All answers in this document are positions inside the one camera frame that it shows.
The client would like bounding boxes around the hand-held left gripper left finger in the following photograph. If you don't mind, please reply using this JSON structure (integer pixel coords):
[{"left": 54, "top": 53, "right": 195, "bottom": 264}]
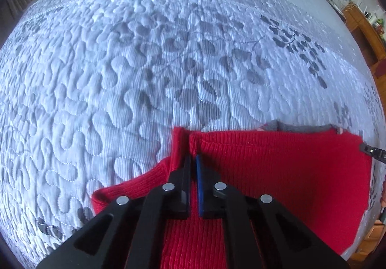
[{"left": 36, "top": 153, "right": 192, "bottom": 269}]

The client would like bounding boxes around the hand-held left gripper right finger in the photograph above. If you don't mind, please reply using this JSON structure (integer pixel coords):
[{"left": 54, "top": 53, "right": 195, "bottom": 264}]
[{"left": 196, "top": 154, "right": 351, "bottom": 269}]

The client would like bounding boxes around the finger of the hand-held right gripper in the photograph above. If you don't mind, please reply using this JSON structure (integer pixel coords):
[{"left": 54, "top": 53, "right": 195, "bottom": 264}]
[{"left": 358, "top": 142, "right": 386, "bottom": 165}]

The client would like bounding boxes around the red knitted sweater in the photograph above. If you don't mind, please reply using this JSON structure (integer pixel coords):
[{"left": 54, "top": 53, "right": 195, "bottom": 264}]
[{"left": 91, "top": 121, "right": 373, "bottom": 269}]

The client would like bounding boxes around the wooden desk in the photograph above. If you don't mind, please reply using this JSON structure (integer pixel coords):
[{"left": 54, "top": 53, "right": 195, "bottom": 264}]
[{"left": 342, "top": 6, "right": 386, "bottom": 77}]

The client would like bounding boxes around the blue leaf-print quilted bedspread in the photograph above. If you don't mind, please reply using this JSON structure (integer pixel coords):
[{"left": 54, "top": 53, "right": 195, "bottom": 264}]
[{"left": 0, "top": 0, "right": 386, "bottom": 264}]

